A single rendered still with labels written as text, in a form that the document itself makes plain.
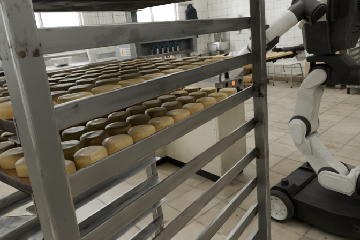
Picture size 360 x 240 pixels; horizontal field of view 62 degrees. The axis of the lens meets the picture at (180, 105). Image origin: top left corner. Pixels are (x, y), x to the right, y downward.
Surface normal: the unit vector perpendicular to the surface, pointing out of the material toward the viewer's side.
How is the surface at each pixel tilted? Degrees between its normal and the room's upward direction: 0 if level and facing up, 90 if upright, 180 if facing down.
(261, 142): 90
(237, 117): 90
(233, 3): 90
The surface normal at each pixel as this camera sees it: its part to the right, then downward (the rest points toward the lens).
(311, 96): -0.65, 0.61
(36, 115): 0.80, 0.07
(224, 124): 0.66, 0.11
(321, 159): -0.74, 0.23
